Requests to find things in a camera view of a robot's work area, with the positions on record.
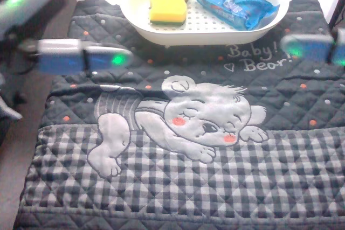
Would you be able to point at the yellow and green sponge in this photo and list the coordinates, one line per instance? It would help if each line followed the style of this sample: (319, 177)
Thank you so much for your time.
(167, 1)

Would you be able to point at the blue wet wipes pack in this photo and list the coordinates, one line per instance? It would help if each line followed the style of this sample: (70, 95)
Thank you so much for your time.
(234, 3)

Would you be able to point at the white perforated plastic basin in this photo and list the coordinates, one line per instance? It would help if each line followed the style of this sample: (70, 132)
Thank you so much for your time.
(205, 29)

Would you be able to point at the grey bear print quilt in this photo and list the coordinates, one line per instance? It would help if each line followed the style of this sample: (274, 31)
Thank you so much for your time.
(188, 160)

